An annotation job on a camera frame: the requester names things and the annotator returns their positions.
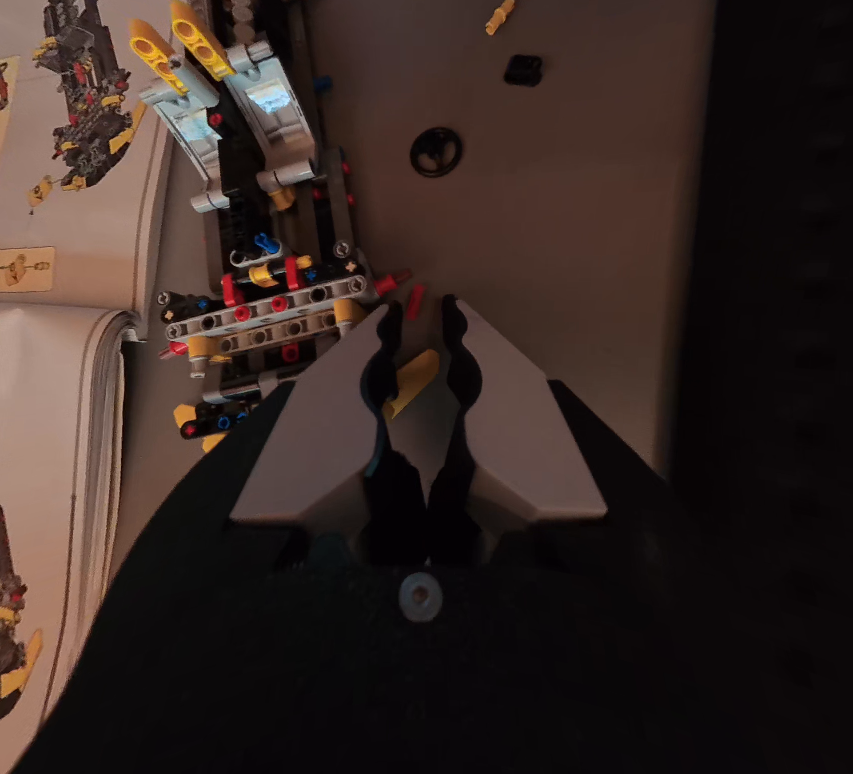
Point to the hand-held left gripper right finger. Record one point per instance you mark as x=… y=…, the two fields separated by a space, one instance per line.
x=533 y=447

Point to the red lego axle pin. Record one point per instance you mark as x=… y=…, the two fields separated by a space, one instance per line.
x=415 y=302

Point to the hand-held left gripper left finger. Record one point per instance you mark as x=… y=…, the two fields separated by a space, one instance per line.
x=313 y=447

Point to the lego instruction booklet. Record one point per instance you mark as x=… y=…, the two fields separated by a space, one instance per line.
x=66 y=387

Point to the black lego connector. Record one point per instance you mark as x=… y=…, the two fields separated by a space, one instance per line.
x=523 y=69

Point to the lego car chassis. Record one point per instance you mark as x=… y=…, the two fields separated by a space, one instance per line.
x=263 y=101

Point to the black lego steering wheel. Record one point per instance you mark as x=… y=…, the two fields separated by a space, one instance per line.
x=436 y=152

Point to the small yellow lego pin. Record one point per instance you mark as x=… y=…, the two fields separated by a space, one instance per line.
x=500 y=14

